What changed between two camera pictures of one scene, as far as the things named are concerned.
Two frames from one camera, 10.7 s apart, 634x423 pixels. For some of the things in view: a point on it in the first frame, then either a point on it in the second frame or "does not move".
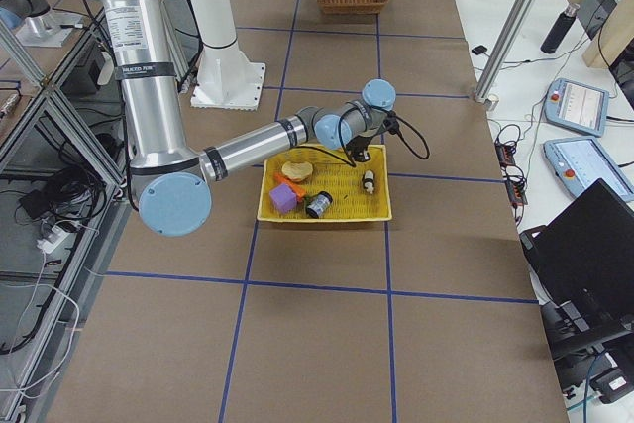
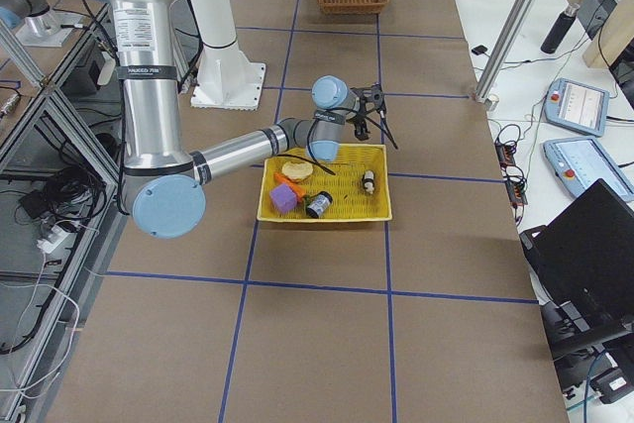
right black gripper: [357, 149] → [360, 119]
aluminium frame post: [514, 23] does not move
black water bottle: [558, 35] does not move
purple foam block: [284, 197] does not move
